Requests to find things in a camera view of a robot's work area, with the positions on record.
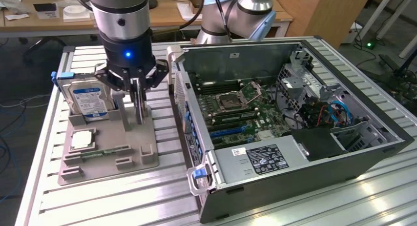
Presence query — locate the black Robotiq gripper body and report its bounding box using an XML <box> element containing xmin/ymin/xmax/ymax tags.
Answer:
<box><xmin>99</xmin><ymin>29</ymin><xmax>156</xmax><ymax>90</ymax></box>

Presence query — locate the graphics card with metal bracket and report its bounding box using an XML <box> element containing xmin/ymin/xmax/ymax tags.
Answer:
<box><xmin>129</xmin><ymin>77</ymin><xmax>148</xmax><ymax>126</ymax></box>

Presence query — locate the hard disk with blue caddy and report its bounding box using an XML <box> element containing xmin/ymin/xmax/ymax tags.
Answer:
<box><xmin>51</xmin><ymin>69</ymin><xmax>113</xmax><ymax>121</ymax></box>

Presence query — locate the white round container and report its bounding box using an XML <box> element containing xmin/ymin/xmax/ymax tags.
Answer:
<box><xmin>63</xmin><ymin>5</ymin><xmax>91</xmax><ymax>23</ymax></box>

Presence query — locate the black office chair base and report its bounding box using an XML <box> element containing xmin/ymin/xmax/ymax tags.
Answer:
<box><xmin>18</xmin><ymin>35</ymin><xmax>99</xmax><ymax>63</ymax></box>

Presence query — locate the grey parts rack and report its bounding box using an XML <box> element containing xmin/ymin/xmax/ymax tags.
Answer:
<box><xmin>57</xmin><ymin>85</ymin><xmax>160</xmax><ymax>186</ymax></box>

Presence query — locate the CPU socket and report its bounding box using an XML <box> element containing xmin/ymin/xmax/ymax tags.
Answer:
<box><xmin>216</xmin><ymin>91</ymin><xmax>248</xmax><ymax>112</ymax></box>

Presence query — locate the white paper stack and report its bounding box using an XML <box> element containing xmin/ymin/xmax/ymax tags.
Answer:
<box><xmin>176</xmin><ymin>2</ymin><xmax>204</xmax><ymax>21</ymax></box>

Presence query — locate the silver CPU chip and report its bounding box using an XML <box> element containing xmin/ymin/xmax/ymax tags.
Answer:
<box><xmin>71</xmin><ymin>132</ymin><xmax>93</xmax><ymax>150</ymax></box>

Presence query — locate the metal socket cover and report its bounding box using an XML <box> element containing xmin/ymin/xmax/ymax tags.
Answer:
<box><xmin>239</xmin><ymin>81</ymin><xmax>264</xmax><ymax>104</ymax></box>

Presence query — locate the black RAM stick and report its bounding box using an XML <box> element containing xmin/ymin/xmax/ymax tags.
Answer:
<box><xmin>212</xmin><ymin>110</ymin><xmax>258</xmax><ymax>124</ymax></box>

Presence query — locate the white box with black top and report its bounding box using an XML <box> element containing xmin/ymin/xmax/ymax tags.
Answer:
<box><xmin>32</xmin><ymin>3</ymin><xmax>60</xmax><ymax>20</ymax></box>

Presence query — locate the wooden desk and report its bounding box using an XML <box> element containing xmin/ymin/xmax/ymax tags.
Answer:
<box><xmin>0</xmin><ymin>0</ymin><xmax>294</xmax><ymax>39</ymax></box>

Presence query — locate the green RAM stick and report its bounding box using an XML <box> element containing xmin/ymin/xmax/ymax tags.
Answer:
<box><xmin>79</xmin><ymin>147</ymin><xmax>123</xmax><ymax>159</ymax></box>

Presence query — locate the blue expansion slot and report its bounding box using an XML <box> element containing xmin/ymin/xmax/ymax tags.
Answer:
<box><xmin>208</xmin><ymin>127</ymin><xmax>248</xmax><ymax>139</ymax></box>

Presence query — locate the green motherboard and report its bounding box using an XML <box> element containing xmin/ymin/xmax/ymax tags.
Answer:
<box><xmin>195</xmin><ymin>79</ymin><xmax>295</xmax><ymax>148</ymax></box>

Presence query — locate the clear plastic bag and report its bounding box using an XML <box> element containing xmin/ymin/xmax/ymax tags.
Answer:
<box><xmin>0</xmin><ymin>0</ymin><xmax>25</xmax><ymax>14</ymax></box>

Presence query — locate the metal disk bay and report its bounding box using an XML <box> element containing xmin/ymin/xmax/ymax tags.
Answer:
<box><xmin>276</xmin><ymin>63</ymin><xmax>326</xmax><ymax>109</ymax></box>

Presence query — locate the grey power supply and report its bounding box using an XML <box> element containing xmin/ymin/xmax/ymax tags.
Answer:
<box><xmin>212</xmin><ymin>135</ymin><xmax>308</xmax><ymax>184</ymax></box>

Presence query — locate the wooden cabinet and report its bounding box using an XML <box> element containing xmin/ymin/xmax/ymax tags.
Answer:
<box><xmin>270</xmin><ymin>0</ymin><xmax>374</xmax><ymax>48</ymax></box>

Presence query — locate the black open PC case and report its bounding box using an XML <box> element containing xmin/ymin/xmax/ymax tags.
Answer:
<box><xmin>165</xmin><ymin>39</ymin><xmax>417</xmax><ymax>224</ymax></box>

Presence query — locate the beige case handle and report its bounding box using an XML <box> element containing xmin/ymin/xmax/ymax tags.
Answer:
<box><xmin>165</xmin><ymin>45</ymin><xmax>183</xmax><ymax>85</ymax></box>

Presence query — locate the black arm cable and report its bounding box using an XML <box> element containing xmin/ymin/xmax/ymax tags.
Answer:
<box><xmin>212</xmin><ymin>0</ymin><xmax>231</xmax><ymax>38</ymax></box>

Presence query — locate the grey case handle blue tab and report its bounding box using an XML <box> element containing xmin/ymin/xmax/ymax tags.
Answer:
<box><xmin>186</xmin><ymin>162</ymin><xmax>215</xmax><ymax>195</ymax></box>

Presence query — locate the blue disk wire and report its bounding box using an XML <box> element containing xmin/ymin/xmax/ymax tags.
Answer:
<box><xmin>326</xmin><ymin>102</ymin><xmax>355</xmax><ymax>126</ymax></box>

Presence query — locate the white table frame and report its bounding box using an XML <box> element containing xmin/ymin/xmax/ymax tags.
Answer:
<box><xmin>358</xmin><ymin>0</ymin><xmax>417</xmax><ymax>59</ymax></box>

